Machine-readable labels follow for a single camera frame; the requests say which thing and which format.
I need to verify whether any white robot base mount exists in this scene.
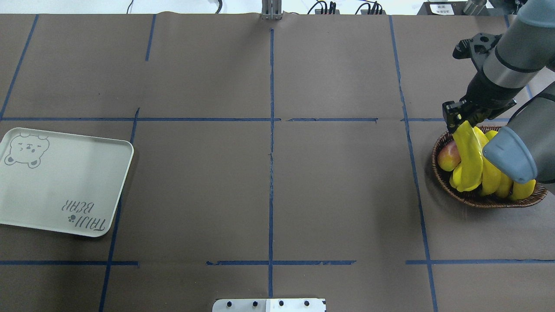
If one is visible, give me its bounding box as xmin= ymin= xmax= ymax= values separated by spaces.
xmin=212 ymin=298 xmax=327 ymax=312

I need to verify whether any brown wicker basket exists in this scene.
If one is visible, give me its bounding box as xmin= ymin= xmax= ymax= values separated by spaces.
xmin=431 ymin=126 xmax=548 ymax=208

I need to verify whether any white bear tray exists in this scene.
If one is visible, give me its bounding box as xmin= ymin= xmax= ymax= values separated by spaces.
xmin=0 ymin=127 xmax=134 ymax=237

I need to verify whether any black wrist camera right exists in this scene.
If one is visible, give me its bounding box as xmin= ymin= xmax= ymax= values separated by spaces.
xmin=452 ymin=33 xmax=503 ymax=72

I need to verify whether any red yellow mango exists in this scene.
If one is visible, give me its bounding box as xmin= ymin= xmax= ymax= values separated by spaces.
xmin=437 ymin=140 xmax=461 ymax=172

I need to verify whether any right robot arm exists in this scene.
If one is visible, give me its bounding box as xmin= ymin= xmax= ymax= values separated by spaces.
xmin=442 ymin=0 xmax=554 ymax=193

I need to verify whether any yellow banana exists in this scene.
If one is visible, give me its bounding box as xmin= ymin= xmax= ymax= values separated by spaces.
xmin=508 ymin=179 xmax=536 ymax=201
xmin=494 ymin=172 xmax=513 ymax=198
xmin=473 ymin=127 xmax=501 ymax=197
xmin=452 ymin=121 xmax=483 ymax=192

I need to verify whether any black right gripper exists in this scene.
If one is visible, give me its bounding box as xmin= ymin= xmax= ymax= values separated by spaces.
xmin=442 ymin=73 xmax=517 ymax=134

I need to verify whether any aluminium frame post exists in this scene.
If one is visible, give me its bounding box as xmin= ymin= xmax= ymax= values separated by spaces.
xmin=261 ymin=0 xmax=283 ymax=20

